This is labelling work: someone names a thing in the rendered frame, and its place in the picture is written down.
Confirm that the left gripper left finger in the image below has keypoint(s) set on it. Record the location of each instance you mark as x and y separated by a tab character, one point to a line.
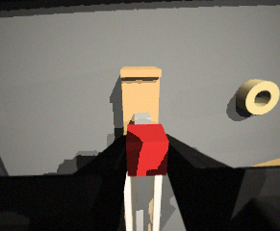
93	200

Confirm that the red cube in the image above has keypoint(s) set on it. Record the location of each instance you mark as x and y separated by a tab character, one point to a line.
146	150

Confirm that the cream roll of tape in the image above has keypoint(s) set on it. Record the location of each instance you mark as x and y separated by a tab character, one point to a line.
266	100

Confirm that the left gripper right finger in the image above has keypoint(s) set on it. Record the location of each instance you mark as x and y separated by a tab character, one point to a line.
212	199

